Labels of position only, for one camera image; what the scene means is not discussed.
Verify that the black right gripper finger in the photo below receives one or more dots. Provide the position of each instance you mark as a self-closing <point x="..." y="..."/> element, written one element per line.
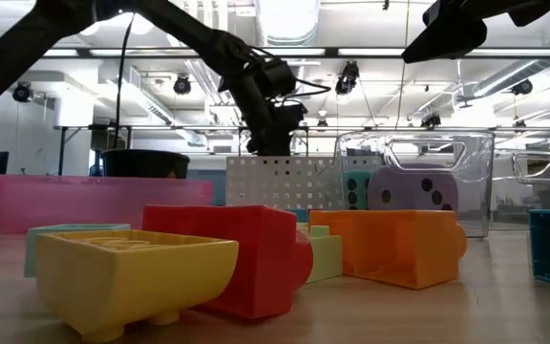
<point x="447" y="40"/>

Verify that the teal foam die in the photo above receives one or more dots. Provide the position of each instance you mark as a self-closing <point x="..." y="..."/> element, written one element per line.
<point x="358" y="191"/>

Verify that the red toy building block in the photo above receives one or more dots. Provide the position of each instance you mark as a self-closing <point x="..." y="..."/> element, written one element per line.
<point x="256" y="258"/>

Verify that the purple foam die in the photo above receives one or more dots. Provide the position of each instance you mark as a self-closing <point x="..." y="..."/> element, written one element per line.
<point x="408" y="188"/>

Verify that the orange triangular toy block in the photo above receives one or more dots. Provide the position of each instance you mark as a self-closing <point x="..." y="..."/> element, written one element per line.
<point x="389" y="248"/>

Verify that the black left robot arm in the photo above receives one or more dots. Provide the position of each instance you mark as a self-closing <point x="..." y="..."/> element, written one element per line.
<point x="12" y="57"/>

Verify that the white perforated basket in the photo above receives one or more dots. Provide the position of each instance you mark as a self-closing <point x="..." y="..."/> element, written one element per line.
<point x="275" y="184"/>

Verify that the small blue toy block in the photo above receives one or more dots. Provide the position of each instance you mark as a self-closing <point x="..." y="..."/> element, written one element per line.
<point x="301" y="216"/>

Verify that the black round pot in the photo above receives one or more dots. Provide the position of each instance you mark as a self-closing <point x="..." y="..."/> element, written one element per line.
<point x="146" y="165"/>

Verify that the small light green block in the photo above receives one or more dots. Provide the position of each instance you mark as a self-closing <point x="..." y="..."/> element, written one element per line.
<point x="325" y="258"/>

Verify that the clear plastic bin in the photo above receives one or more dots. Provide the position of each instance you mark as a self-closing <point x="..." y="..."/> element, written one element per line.
<point x="509" y="200"/>
<point x="475" y="191"/>

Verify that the pink translucent tray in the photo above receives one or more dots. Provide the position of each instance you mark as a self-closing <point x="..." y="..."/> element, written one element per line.
<point x="89" y="205"/>

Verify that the large yellow toy block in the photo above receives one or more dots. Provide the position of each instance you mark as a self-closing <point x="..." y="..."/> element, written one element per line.
<point x="136" y="282"/>

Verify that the small mint toy block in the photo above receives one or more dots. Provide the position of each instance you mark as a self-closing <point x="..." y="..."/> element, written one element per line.
<point x="30" y="251"/>

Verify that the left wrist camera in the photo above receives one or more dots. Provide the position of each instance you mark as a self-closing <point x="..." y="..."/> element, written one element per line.
<point x="277" y="79"/>

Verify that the black ceiling-mounted camera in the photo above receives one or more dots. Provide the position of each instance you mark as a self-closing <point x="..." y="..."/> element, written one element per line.
<point x="522" y="87"/>
<point x="22" y="92"/>
<point x="347" y="77"/>
<point x="430" y="119"/>
<point x="182" y="85"/>

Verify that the black overhead frame beam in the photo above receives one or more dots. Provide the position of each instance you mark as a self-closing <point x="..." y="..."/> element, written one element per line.
<point x="332" y="52"/>

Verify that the silver air duct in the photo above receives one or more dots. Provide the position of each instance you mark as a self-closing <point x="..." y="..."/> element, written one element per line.
<point x="287" y="24"/>

